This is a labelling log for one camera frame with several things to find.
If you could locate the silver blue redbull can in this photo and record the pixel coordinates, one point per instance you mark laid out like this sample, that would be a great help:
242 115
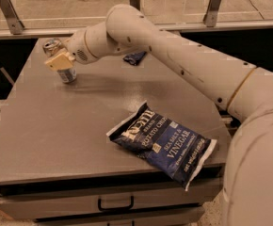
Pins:
50 48

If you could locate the left metal railing bracket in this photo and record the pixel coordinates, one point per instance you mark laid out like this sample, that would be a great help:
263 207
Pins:
15 25

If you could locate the grey upper drawer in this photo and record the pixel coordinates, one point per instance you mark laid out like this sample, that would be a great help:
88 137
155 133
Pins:
84 201

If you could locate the small dark blue snack packet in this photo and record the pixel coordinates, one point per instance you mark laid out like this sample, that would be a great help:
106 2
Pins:
135 58

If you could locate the blue kettle chips bag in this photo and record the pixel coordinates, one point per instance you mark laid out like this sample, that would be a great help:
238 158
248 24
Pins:
165 144

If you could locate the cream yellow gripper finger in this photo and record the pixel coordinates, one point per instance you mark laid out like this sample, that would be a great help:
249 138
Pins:
62 60

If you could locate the black drawer handle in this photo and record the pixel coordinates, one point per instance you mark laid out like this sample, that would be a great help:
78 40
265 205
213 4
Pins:
115 204

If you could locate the right metal railing bracket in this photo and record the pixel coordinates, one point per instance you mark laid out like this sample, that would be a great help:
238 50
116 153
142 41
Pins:
210 17

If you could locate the grey drawer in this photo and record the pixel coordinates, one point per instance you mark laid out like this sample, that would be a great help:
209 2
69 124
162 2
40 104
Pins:
84 201
162 217

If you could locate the grey lower drawer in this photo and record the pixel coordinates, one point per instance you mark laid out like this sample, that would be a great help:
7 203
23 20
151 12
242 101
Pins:
162 217

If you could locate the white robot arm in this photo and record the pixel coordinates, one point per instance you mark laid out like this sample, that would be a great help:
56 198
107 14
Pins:
243 90

